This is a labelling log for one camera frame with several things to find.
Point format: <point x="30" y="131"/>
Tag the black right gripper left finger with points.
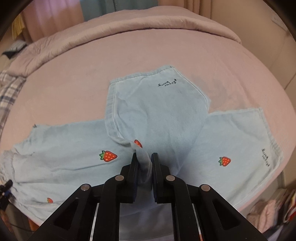
<point x="92" y="212"/>

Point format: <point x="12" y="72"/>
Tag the pink patterned bag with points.
<point x="264" y="215"/>

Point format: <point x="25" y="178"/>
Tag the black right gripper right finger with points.
<point x="199" y="213"/>

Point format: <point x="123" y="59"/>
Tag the pink curtain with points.
<point x="44" y="18"/>

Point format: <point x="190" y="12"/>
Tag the pink bed sheet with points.
<point x="72" y="71"/>

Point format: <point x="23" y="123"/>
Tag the dark folded clothing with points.
<point x="15" y="49"/>

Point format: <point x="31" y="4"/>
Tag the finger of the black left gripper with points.
<point x="5" y="188"/>

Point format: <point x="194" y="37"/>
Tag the blue plaid pillow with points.
<point x="10" y="89"/>

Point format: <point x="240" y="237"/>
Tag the pink folded duvet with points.
<point x="160" y="17"/>

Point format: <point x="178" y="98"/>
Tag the light blue strawberry pants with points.
<point x="158" y="112"/>

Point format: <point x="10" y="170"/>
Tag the yellow cloth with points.
<point x="17" y="26"/>

